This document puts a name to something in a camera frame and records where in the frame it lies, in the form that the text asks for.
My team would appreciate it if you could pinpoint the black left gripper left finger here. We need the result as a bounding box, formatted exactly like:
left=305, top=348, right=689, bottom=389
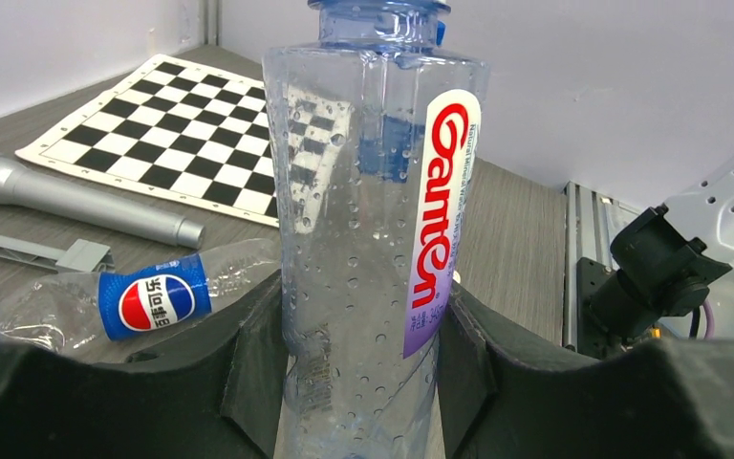
left=0, top=273, right=288, bottom=458

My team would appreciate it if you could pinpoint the blue label clear bottle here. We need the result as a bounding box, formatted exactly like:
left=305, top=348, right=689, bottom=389
left=358, top=15, right=439, bottom=183

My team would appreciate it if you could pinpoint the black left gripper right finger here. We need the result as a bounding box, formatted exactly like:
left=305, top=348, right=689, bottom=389
left=438, top=286, right=734, bottom=458

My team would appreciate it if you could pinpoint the black white chessboard mat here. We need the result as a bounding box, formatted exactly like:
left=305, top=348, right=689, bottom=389
left=15, top=55, right=278, bottom=227

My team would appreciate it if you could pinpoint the clear bottle pink label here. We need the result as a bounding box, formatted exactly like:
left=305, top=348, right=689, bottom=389
left=262, top=1, right=489, bottom=458

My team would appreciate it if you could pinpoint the Pepsi label clear bottle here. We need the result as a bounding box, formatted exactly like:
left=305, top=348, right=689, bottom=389
left=0, top=238, right=279, bottom=357

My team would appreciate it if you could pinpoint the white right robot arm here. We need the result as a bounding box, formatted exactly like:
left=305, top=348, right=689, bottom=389
left=562, top=157, right=734, bottom=359

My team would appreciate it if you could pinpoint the silver microphone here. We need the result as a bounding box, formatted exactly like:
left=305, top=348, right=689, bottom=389
left=0, top=156, right=205, bottom=249

